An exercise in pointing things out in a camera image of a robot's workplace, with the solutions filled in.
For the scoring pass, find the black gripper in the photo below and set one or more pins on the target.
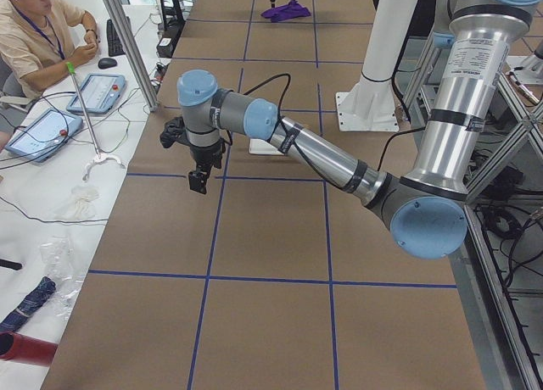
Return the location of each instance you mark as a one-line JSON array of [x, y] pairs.
[[206, 153]]

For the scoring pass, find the purple towel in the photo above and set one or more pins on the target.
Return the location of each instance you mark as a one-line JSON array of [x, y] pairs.
[[292, 10]]

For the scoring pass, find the white towel rack base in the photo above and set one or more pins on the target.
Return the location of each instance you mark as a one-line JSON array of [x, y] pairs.
[[261, 147]]

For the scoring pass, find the metal reacher grabber stick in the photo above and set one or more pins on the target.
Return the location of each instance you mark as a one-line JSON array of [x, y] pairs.
[[100, 156]]

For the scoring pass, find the white crumpled cloth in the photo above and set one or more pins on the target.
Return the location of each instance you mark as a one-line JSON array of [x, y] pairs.
[[79, 205]]

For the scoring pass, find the upper teach pendant tablet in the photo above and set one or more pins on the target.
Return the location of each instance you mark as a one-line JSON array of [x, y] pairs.
[[100, 91]]

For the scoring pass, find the teach pendant tablet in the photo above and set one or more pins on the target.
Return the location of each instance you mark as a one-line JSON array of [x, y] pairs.
[[42, 138], [100, 91]]

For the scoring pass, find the black computer mouse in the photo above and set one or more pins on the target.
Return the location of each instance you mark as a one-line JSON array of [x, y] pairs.
[[107, 63]]

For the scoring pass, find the black keyboard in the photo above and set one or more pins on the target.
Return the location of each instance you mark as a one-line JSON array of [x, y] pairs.
[[114, 44]]

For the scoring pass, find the clear plastic bag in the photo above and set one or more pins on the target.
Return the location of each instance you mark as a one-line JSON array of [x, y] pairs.
[[64, 270]]

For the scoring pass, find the lower teach pendant tablet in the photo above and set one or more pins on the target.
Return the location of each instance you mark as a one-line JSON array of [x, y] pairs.
[[42, 138]]

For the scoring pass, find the seated person beige shirt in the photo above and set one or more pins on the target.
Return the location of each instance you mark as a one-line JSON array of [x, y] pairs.
[[40, 37]]

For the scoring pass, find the folded dark blue umbrella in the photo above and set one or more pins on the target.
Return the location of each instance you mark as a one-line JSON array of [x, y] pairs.
[[31, 303]]

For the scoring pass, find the red cylinder tube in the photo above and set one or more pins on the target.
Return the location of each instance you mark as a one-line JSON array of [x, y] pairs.
[[26, 350]]

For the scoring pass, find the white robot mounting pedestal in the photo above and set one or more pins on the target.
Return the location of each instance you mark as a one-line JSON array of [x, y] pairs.
[[370, 104]]

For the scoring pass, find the aluminium frame post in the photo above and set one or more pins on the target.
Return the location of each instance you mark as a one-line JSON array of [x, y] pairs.
[[135, 60]]

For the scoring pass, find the aluminium frame rack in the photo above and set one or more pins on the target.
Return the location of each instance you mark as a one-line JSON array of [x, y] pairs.
[[498, 270]]

